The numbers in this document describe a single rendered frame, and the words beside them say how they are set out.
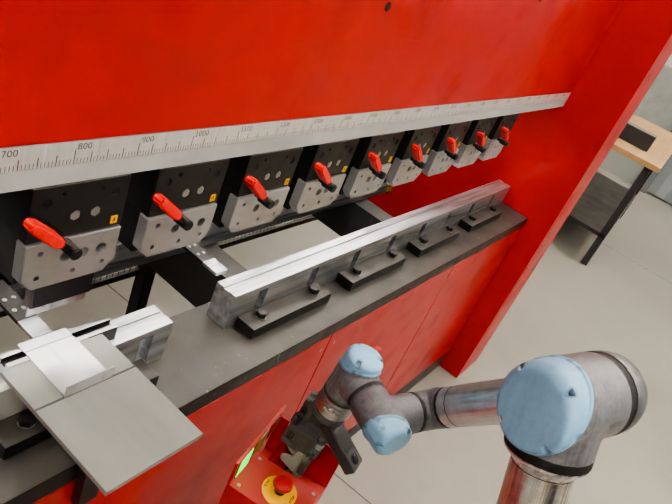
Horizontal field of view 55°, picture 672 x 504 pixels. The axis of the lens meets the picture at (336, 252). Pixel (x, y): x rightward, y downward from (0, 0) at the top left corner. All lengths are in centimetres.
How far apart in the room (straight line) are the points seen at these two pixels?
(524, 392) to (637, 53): 202
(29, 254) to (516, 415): 66
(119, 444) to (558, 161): 218
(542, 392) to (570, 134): 202
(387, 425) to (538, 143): 189
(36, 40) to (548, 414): 72
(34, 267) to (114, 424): 27
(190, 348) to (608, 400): 85
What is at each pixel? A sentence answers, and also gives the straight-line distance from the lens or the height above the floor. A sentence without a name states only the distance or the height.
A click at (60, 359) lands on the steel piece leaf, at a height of 100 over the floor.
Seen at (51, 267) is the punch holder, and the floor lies 121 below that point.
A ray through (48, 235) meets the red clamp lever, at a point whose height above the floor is 130.
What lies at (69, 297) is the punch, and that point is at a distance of 112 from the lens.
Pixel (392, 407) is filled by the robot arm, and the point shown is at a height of 107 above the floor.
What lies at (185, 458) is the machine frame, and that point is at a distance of 148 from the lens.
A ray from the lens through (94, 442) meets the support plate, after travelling 104.
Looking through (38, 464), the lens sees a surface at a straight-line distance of 117.
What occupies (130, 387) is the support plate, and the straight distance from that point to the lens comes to 112.
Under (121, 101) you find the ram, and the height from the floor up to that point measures 145.
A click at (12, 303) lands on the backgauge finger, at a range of 123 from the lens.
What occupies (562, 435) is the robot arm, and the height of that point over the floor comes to 135.
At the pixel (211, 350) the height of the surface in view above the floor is 88.
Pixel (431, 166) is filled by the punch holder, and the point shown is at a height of 121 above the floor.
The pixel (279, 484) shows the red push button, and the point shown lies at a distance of 132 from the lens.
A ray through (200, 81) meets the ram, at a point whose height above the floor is 148.
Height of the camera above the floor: 180
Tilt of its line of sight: 29 degrees down
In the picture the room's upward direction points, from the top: 24 degrees clockwise
